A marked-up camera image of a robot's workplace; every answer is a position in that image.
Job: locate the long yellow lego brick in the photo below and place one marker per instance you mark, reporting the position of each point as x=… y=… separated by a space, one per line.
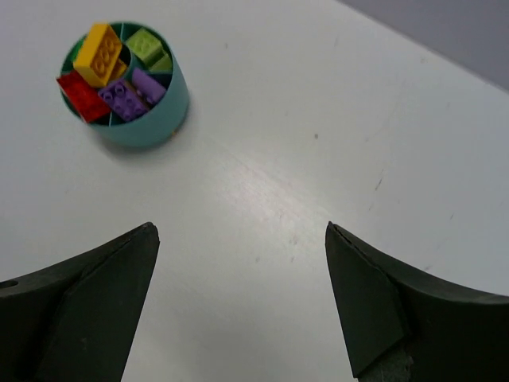
x=98 y=55

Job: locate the lime lego brick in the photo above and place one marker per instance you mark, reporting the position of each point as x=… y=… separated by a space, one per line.
x=163 y=63

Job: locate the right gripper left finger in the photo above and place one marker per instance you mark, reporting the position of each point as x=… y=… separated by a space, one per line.
x=76 y=320

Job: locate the purple lego brick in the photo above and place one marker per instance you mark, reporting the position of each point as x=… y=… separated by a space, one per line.
x=123 y=100
x=147 y=87

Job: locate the teal round divided container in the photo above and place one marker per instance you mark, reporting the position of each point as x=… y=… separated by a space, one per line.
x=162 y=120

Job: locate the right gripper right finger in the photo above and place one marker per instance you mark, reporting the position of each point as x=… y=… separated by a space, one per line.
x=403 y=324

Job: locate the red lego brick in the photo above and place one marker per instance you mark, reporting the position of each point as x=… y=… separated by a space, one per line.
x=84 y=98

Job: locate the small green lego brick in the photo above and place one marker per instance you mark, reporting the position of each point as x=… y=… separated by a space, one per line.
x=75 y=50

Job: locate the pale green sloped lego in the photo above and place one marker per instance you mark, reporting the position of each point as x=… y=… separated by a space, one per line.
x=145 y=46

